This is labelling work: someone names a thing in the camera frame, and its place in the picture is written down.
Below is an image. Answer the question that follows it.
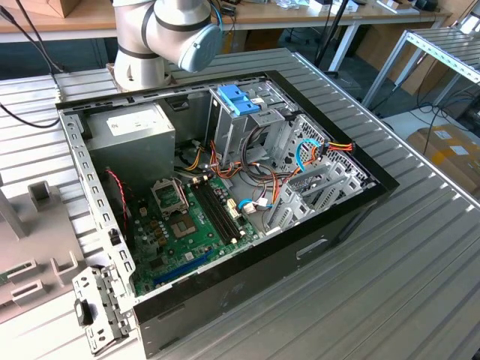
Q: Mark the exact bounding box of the long blue SATA wire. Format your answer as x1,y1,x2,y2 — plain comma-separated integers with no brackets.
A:
294,138,324,173

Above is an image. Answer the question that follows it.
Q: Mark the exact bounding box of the orange red yellow power wire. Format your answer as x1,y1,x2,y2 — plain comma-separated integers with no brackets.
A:
208,139,356,213

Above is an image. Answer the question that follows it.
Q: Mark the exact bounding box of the metal disk bay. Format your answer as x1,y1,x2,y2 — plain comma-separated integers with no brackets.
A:
262,164,378,236

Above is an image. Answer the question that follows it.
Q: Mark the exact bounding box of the black RAM slot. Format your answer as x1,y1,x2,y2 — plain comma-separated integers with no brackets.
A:
202,179,239,242
193,182,232,245
206,178,244,239
198,181,236,244

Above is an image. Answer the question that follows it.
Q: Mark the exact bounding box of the metal drive cage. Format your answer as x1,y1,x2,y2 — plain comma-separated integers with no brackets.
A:
205,80,301,170

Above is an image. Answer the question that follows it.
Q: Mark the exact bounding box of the metal locking lever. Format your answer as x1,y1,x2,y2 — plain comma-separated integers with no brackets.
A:
177,181,189,212

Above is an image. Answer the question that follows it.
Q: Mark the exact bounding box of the CPU socket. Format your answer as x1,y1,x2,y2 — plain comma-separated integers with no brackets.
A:
166,214,199,241

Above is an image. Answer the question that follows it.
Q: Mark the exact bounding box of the metal socket cover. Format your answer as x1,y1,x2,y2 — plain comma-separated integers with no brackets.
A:
151,178,188,221

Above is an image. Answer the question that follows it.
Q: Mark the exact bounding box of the blue plastic drive latch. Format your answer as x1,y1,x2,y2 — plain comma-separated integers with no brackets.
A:
216,85,261,118

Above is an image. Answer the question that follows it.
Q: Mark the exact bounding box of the black open PC case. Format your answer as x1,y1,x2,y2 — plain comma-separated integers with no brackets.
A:
55,69,401,359

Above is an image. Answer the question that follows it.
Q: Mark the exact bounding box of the green motherboard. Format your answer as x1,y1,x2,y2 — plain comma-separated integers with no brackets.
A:
127,174,260,297

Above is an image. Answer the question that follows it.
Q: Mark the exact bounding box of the blue expansion slot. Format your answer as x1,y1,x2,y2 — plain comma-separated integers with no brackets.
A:
151,248,215,287

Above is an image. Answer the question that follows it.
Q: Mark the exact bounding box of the grey power supply unit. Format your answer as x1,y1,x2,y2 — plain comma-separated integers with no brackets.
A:
85,103,177,192

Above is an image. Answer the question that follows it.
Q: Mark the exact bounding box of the black case fan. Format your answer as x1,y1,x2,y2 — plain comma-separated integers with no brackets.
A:
103,168,133,243

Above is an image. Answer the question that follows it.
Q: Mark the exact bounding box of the metal expansion card retainer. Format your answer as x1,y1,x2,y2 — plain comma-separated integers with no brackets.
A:
71,264,136,356

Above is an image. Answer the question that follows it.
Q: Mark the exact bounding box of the brown cardboard box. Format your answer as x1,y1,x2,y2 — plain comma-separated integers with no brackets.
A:
354,24,406,74
406,125,480,196
22,0,82,19

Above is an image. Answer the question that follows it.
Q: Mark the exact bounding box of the grey parts rack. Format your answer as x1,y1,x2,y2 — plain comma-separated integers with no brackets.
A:
0,180,89,326

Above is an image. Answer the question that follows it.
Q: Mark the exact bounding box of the green RAM stick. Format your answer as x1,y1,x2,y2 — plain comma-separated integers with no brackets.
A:
0,263,32,286

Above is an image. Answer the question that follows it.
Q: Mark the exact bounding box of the short blue SATA wire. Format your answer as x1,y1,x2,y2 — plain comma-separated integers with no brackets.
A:
238,197,275,215

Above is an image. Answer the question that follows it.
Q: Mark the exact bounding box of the black cable bundle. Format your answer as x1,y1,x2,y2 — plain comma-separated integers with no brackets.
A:
241,123,297,185

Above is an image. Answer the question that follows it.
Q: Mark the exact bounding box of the yellow black wire bundle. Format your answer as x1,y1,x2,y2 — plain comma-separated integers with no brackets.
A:
178,139,206,173

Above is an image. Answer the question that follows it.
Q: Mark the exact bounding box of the red black twisted wire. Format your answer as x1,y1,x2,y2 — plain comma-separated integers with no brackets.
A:
104,168,133,226

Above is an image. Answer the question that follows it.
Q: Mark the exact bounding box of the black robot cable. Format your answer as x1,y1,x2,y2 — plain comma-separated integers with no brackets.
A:
0,0,67,129

